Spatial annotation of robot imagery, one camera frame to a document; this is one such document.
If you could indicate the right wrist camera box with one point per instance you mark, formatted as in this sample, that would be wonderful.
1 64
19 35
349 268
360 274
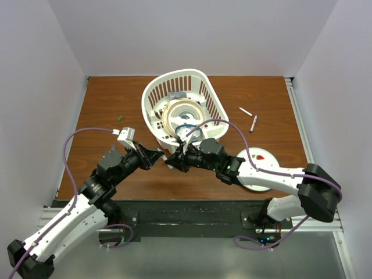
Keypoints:
186 141

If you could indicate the watermelon pattern plate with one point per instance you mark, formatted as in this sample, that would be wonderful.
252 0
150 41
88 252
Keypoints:
261 158

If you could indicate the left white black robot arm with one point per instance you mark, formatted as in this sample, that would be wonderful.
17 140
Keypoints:
90 210

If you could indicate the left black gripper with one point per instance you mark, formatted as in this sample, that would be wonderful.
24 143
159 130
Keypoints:
151 156

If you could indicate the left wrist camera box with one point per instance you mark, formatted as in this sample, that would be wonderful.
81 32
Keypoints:
126 136

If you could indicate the grey object in basket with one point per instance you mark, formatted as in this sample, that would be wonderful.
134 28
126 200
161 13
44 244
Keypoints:
176 95

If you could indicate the white plastic dish basket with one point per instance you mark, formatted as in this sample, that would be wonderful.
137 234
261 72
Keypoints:
198 88

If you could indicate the blue white patterned bowl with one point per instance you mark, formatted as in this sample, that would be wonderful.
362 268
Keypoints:
189 130

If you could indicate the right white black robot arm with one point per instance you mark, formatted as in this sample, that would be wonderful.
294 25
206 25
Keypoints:
310 191

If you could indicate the white marker pen blue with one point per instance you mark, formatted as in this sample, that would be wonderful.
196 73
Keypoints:
253 124

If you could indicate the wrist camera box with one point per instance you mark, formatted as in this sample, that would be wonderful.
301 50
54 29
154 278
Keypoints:
126 136
186 141

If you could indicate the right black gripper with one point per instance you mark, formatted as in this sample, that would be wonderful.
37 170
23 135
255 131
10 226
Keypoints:
179 163

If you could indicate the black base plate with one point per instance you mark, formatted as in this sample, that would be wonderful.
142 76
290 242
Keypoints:
191 219

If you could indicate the small white pen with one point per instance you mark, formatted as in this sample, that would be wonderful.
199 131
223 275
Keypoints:
246 112

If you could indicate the aluminium rail frame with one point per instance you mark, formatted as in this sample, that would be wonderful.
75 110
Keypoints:
298 117

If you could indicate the tan rimmed plate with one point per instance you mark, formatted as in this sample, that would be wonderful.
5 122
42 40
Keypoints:
181 111

